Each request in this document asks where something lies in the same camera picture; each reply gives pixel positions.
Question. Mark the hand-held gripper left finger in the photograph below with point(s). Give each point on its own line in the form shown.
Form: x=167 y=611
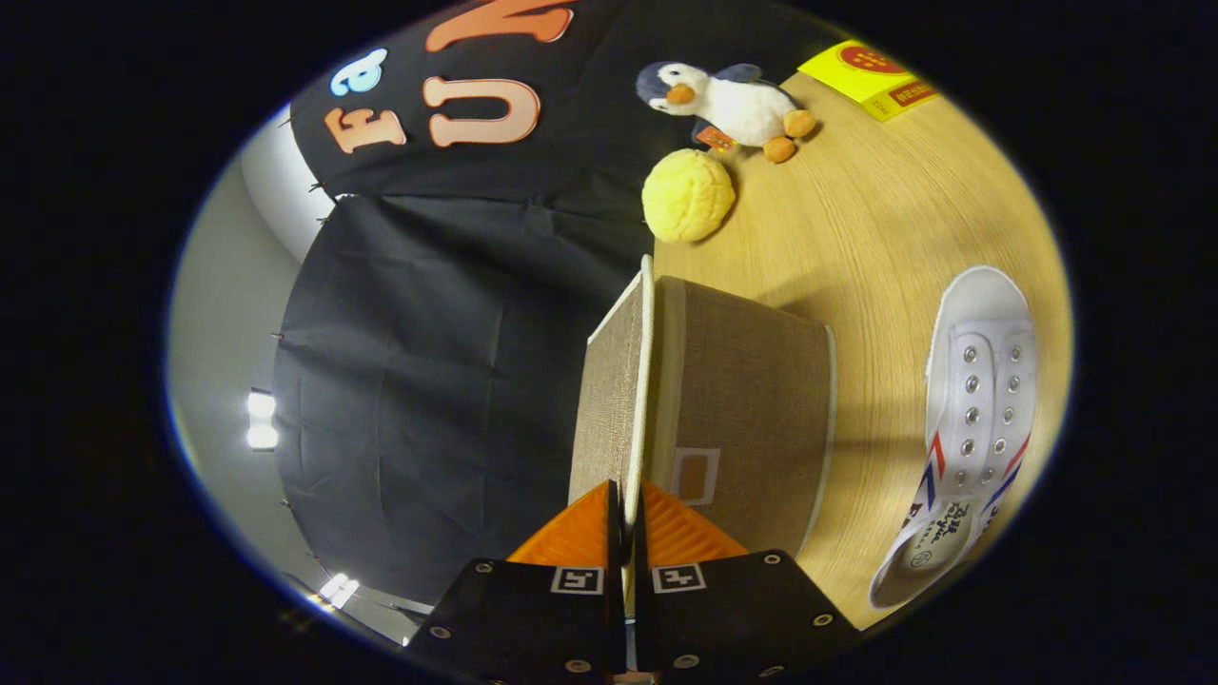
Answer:
x=614 y=609

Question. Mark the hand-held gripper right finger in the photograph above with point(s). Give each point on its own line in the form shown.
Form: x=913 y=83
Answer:
x=647 y=609

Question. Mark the brown fabric storage box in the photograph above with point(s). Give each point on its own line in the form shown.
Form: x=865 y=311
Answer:
x=742 y=400

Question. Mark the white canvas shoe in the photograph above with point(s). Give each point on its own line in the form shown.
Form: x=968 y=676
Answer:
x=985 y=323

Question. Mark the ceiling light panel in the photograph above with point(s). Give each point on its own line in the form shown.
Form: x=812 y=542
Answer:
x=338 y=588
x=262 y=419

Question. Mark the yellow bun plush toy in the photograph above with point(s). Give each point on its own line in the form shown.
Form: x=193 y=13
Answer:
x=685 y=195

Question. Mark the penguin plush toy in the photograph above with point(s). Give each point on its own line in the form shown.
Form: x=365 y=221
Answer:
x=742 y=105

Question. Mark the row of small cloth clips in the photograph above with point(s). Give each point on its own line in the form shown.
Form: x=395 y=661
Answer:
x=314 y=187

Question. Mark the yellow book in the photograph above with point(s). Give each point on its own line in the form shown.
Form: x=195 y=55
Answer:
x=856 y=76

